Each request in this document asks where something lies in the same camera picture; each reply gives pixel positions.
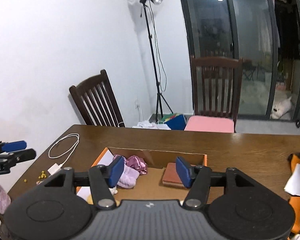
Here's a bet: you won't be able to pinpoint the pink and purple cloth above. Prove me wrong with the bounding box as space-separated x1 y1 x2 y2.
113 155 148 176

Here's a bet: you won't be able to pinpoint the red cardboard box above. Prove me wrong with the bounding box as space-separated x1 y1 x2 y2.
76 147 208 206

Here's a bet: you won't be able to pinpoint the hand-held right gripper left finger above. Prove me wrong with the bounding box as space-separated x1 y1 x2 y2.
36 156 125 209

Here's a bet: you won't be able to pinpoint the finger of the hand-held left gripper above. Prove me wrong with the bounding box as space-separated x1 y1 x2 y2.
0 140 28 153
0 148 37 167

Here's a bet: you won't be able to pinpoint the wooden chair with pink cushion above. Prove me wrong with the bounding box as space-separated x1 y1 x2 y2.
184 55 244 134

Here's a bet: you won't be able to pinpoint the white charger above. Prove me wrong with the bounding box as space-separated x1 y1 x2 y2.
48 163 63 176

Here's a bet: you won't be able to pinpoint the blue bag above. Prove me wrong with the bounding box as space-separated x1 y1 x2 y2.
158 113 187 131

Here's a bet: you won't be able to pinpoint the white cable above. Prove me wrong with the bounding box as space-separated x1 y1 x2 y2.
48 133 80 168

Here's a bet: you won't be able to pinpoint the white paper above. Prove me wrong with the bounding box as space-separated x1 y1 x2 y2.
283 163 300 196

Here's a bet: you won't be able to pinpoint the pink textured vase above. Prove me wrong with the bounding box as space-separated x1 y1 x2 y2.
0 179 12 215

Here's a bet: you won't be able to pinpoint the yellow crumbs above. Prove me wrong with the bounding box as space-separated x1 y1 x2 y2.
23 170 48 183

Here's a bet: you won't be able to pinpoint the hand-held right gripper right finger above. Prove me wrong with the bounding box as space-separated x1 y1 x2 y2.
175 156 265 209

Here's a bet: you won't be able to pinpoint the dark wooden chair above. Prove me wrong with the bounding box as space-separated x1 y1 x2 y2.
69 69 126 128

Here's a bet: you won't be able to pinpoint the purple headband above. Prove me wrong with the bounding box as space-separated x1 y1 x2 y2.
116 166 141 189

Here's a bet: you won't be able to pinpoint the yellow plush toy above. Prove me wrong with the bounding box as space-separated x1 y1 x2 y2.
86 187 121 206

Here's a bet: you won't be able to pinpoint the white dog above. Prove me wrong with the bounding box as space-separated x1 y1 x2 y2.
271 96 294 120

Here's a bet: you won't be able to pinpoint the orange paper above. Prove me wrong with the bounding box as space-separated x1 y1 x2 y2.
287 152 300 234

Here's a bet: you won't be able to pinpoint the white cloth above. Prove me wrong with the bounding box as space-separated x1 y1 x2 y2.
132 120 171 131

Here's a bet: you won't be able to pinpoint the pink sponge block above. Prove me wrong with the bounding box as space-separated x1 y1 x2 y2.
162 162 198 188

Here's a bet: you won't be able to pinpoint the sliding glass door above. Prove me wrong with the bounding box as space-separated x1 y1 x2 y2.
176 0 300 122

